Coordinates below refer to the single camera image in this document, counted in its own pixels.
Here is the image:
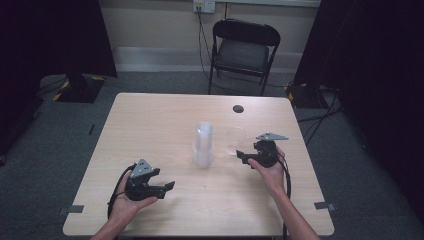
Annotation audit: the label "grey tape strip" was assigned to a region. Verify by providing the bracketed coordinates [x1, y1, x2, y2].
[313, 201, 336, 212]
[58, 204, 85, 216]

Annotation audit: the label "black stand base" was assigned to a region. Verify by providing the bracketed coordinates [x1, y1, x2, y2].
[286, 83, 322, 109]
[52, 73, 106, 104]

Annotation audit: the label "dark curtain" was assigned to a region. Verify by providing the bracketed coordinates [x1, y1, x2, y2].
[293, 0, 424, 214]
[0, 0, 118, 158]

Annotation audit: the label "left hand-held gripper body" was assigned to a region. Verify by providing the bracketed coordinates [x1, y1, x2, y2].
[124, 158, 154, 202]

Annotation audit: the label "single clear plastic cup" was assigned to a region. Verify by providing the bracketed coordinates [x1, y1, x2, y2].
[226, 125, 248, 156]

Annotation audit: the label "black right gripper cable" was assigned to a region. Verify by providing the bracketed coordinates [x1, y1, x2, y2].
[278, 156, 293, 240]

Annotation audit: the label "black floor cables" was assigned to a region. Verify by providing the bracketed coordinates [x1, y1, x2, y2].
[296, 85, 344, 148]

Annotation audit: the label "white wall socket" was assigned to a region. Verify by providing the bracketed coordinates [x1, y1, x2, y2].
[193, 0, 217, 14]

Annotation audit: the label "stack of clear plastic cups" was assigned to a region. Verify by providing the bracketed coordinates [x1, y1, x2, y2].
[192, 121, 215, 169]

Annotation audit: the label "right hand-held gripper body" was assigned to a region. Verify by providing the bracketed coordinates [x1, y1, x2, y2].
[253, 132, 289, 168]

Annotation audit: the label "white wall trunking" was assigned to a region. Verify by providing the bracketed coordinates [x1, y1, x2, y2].
[214, 0, 322, 8]

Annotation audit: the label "person's left hand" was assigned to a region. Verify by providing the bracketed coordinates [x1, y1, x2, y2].
[111, 176, 159, 228]

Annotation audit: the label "person's right hand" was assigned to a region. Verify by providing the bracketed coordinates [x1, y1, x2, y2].
[248, 148, 287, 198]

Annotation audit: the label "black folding chair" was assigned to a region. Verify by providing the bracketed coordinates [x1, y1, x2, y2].
[208, 18, 282, 97]

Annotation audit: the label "black wall socket cable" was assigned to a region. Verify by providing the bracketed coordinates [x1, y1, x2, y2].
[197, 9, 214, 82]

